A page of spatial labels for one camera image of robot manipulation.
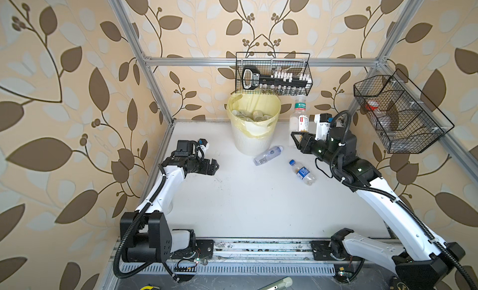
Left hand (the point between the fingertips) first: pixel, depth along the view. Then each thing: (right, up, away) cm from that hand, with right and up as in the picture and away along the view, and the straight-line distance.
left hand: (205, 162), depth 85 cm
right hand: (+38, +13, -15) cm, 43 cm away
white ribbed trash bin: (+22, +16, -2) cm, 27 cm away
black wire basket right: (+82, +18, -11) cm, 85 cm away
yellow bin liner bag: (+31, +30, +14) cm, 46 cm away
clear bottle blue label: (+47, -6, +6) cm, 48 cm away
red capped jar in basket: (+75, +26, -4) cm, 79 cm away
